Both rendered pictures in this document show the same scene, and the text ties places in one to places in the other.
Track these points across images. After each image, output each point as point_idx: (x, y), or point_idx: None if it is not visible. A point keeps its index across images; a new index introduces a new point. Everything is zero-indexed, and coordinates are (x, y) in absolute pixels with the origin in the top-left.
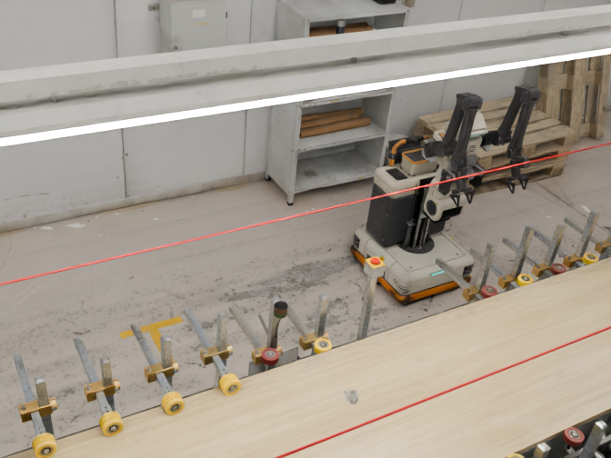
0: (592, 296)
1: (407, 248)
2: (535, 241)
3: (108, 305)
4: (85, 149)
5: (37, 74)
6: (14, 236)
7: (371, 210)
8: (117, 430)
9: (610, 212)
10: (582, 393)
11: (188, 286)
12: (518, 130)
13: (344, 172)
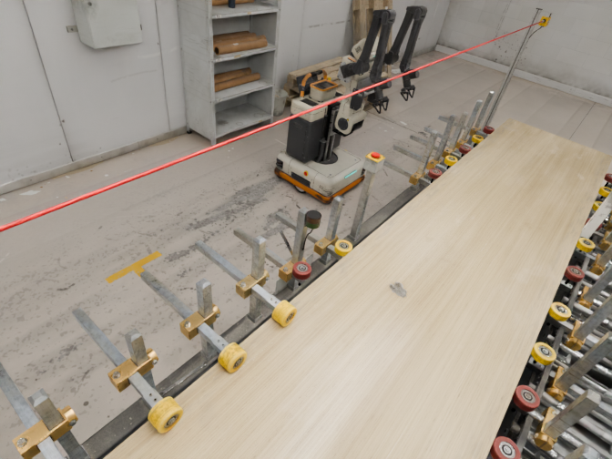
0: (499, 163)
1: (321, 161)
2: (385, 147)
3: (86, 256)
4: (19, 118)
5: None
6: None
7: (290, 136)
8: (177, 419)
9: (417, 123)
10: (552, 236)
11: (156, 224)
12: (410, 46)
13: (247, 118)
